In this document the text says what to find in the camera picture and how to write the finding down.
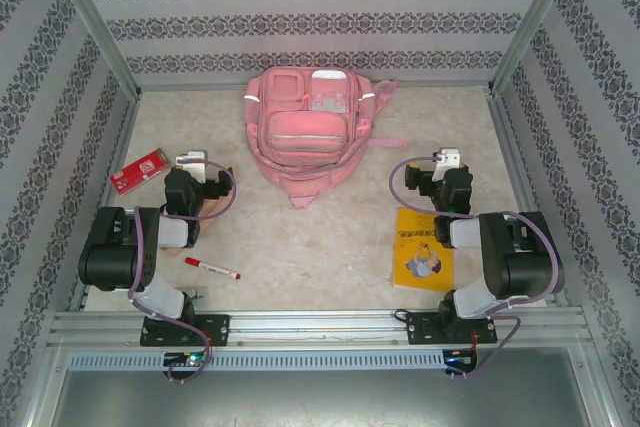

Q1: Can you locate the beige pencil pouch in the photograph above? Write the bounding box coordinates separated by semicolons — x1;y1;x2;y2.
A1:
164;164;240;256

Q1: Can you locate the yellow picture book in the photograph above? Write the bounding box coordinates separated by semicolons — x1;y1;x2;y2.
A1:
391;205;455;293

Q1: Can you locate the pink school backpack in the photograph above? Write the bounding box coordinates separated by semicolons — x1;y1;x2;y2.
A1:
243;65;409;209

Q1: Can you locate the red cardboard box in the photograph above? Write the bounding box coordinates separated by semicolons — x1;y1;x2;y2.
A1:
109;147;172;195

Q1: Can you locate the red marker pen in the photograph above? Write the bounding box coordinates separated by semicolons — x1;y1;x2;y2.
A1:
184;256;242;282

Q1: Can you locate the circuit board blue light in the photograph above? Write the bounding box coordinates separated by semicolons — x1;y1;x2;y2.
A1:
443;348;477;367

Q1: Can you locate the circuit board green light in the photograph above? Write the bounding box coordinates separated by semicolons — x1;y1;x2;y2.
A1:
163;351;207;369

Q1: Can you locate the grey metal sheet panel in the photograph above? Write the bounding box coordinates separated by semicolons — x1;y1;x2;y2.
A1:
29;346;616;427

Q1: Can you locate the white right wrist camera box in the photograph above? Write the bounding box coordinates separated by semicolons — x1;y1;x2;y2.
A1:
432;146;464;182

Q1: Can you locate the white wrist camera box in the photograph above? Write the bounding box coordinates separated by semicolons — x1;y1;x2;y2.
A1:
174;149;209;183
432;146;464;182

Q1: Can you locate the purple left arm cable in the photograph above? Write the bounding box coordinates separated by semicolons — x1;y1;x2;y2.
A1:
127;159;237;384

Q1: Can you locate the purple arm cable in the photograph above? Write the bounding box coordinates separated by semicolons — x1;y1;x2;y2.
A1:
390;156;562;382
127;159;237;384

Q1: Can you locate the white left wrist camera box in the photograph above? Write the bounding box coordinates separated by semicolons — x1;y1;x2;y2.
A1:
174;149;209;183

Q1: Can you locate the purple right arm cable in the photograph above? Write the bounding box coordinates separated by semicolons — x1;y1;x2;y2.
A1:
390;156;562;382

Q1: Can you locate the aluminium table side rail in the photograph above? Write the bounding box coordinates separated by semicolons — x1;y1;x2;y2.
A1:
67;91;142;313
485;86;571;307

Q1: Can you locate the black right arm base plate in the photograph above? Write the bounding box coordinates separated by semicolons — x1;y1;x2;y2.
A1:
407;311;497;347

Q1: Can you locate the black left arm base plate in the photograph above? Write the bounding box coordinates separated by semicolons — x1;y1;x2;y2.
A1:
139;314;231;348

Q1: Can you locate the aluminium frame post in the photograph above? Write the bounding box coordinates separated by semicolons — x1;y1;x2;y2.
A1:
42;0;142;97
490;0;585;97

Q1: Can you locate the aluminium mounting rail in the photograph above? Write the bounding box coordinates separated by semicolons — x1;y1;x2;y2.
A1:
47;310;594;349

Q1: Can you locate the grey slotted cable duct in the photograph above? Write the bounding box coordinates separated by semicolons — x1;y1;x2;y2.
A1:
67;349;479;372

